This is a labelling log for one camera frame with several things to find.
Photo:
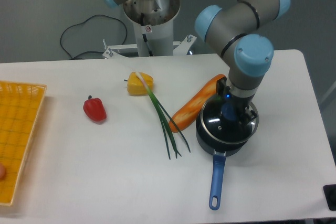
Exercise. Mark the yellow toy bell pepper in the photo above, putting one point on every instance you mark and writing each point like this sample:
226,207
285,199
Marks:
134,85

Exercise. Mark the green spring onion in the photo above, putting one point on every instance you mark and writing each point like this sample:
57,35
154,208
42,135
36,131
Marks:
164,119

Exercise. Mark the red toy bell pepper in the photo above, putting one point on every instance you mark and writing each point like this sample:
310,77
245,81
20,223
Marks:
94,109

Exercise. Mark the glass pot lid blue knob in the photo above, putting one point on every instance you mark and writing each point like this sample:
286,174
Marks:
219,129

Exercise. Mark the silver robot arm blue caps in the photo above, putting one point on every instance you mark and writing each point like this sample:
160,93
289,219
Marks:
231,33

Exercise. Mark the yellow woven basket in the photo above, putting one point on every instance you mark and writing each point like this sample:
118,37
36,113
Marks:
20,107

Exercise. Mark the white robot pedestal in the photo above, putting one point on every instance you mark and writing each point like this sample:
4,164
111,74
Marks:
153,25

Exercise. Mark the orange toy baguette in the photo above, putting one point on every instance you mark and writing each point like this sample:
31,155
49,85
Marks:
188,113

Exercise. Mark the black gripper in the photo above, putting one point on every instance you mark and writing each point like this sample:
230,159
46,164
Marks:
237,107

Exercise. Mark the saucepan with blue handle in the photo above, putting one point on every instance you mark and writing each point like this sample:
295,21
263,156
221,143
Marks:
219,153

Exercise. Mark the white metal base frame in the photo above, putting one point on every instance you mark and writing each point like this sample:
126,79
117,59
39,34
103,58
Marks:
130,50

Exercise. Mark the black corner device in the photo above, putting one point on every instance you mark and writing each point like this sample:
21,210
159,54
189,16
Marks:
330,196

